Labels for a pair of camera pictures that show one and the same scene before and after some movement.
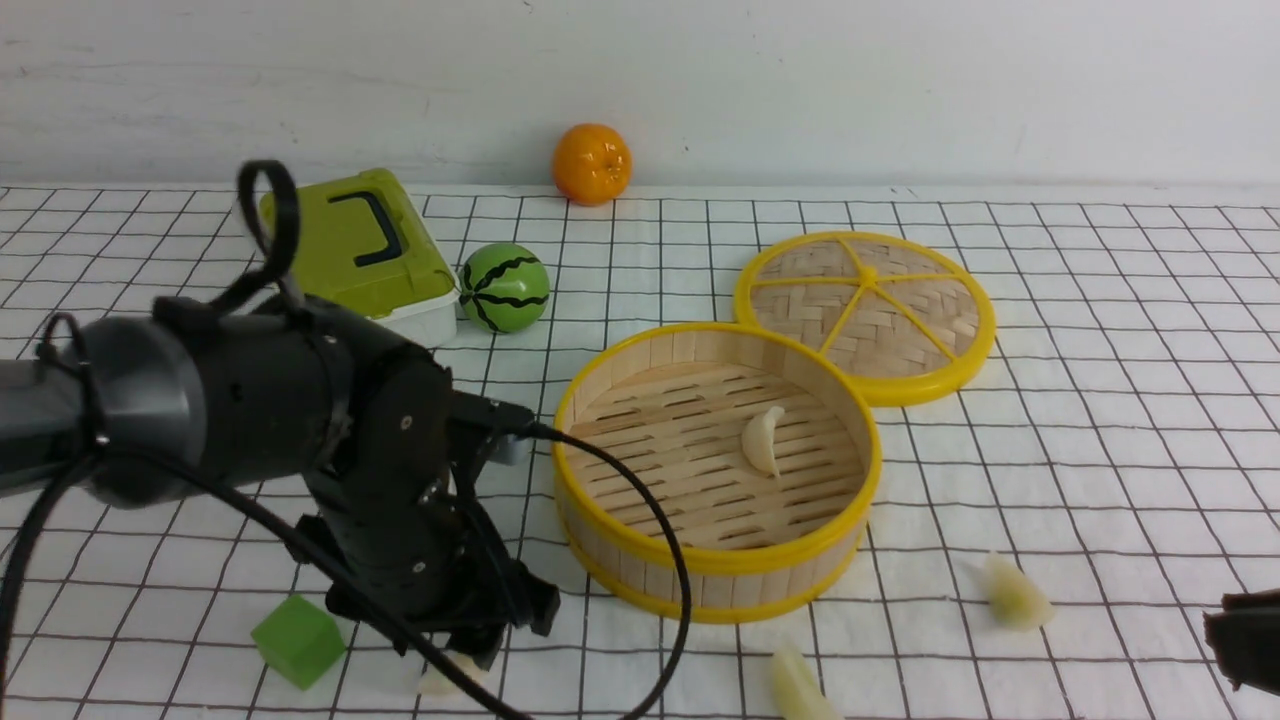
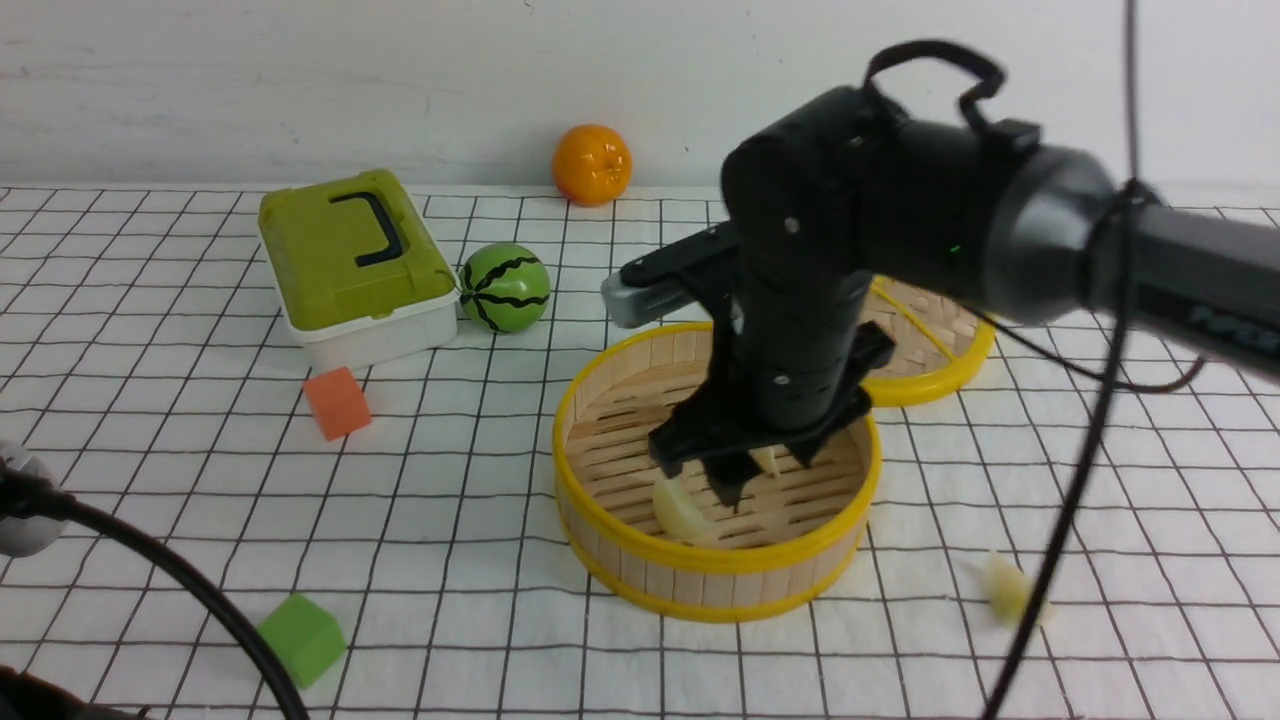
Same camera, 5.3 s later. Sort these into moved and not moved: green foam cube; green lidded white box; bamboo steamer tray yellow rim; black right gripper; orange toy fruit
Moved: black right gripper
Not moved: bamboo steamer tray yellow rim; green foam cube; green lidded white box; orange toy fruit
